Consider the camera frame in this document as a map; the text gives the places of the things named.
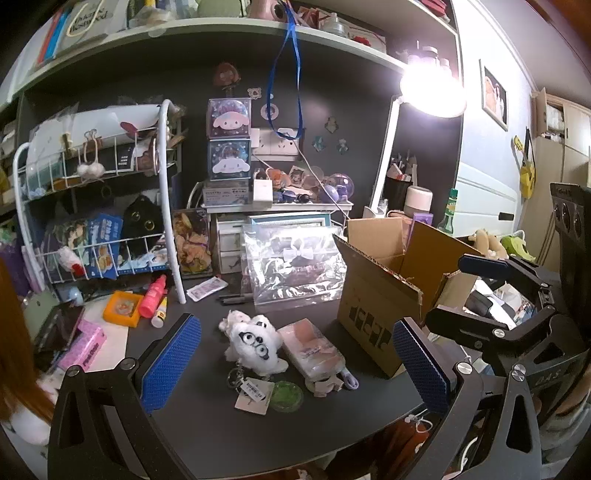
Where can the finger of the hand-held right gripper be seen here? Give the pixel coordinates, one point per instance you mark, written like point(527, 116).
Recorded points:
point(480, 266)
point(466, 321)

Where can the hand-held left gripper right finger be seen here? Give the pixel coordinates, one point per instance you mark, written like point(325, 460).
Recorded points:
point(422, 369)

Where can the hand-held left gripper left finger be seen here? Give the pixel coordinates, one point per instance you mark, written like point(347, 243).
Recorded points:
point(171, 364)

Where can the brown cardboard box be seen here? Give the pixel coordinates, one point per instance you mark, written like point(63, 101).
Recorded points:
point(369, 300)

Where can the clear pouch with pink item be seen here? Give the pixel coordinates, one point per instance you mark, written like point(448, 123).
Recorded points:
point(309, 350)

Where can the beige plush toy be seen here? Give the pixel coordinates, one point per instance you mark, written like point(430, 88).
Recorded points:
point(482, 242)

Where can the green plush toy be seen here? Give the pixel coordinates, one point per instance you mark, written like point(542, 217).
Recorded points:
point(517, 247)

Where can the white glue stick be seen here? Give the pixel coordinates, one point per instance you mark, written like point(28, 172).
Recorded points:
point(159, 314)

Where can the green glass bottle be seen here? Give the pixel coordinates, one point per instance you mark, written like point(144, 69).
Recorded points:
point(447, 217)

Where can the pink bottle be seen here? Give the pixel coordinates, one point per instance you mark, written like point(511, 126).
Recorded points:
point(152, 297)

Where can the orange square box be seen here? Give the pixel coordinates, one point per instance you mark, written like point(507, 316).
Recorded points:
point(122, 309)

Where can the purple figure box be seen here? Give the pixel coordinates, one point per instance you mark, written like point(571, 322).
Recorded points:
point(421, 221)

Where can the small printed sachet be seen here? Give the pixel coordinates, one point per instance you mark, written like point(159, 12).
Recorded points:
point(205, 289)

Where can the pink tissue pack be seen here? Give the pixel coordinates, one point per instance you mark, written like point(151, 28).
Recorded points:
point(83, 346)

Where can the white cylinder container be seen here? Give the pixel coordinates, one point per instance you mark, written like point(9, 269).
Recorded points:
point(419, 201)

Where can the black marker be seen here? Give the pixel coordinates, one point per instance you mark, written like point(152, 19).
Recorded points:
point(235, 296)
point(238, 302)

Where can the yellow hanging plush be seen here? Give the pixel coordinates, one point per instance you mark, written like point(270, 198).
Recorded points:
point(526, 173)

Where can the black pen holder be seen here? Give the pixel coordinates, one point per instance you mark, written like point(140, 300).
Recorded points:
point(397, 194)

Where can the green round disc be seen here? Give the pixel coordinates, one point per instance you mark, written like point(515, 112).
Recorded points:
point(286, 396)

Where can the printed anime card stand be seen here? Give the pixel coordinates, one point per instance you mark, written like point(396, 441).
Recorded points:
point(191, 242)

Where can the small white drawer unit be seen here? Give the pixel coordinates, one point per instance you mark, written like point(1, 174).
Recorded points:
point(228, 244)

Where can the blue printed book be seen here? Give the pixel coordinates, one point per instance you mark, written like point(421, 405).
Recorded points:
point(104, 244)

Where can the white desk lamp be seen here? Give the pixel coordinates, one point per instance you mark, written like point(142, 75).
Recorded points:
point(385, 152)

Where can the clear gift bag white bow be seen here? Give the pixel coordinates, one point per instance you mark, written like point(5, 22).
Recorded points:
point(291, 277)

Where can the person's reddish hair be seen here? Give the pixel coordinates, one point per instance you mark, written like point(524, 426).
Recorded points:
point(21, 350)

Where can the black cat plush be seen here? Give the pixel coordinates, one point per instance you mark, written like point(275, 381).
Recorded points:
point(138, 214)

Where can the beige wardrobe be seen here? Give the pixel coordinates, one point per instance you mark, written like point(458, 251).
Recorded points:
point(572, 134)

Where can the purple capsule ball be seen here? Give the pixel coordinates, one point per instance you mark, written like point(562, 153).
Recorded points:
point(339, 187)

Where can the flat printed box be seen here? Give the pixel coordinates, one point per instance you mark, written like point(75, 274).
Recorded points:
point(226, 194)

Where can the white desk riser shelf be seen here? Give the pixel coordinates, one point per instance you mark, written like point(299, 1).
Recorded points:
point(277, 207)

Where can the white charger block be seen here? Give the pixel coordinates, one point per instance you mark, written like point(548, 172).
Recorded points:
point(262, 191)

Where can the white pompom pair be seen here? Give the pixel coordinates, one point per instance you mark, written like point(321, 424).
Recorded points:
point(90, 168)

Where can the blue character box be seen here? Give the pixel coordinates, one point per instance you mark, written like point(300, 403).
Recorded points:
point(229, 159)

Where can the pink character box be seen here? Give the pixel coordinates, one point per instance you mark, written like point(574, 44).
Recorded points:
point(228, 117)

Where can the framed wall picture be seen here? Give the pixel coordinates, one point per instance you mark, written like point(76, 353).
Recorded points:
point(494, 94)

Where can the light blue picture frame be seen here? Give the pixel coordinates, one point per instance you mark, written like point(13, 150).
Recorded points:
point(291, 216)

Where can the white wall socket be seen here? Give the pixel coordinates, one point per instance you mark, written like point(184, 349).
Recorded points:
point(265, 145)

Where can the round wall sticker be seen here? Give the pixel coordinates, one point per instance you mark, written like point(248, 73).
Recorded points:
point(270, 110)

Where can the brown-haired figure wall sticker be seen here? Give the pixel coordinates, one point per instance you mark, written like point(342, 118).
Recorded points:
point(227, 76)

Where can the pale wall shelf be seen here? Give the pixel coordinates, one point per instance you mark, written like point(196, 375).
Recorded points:
point(231, 34)

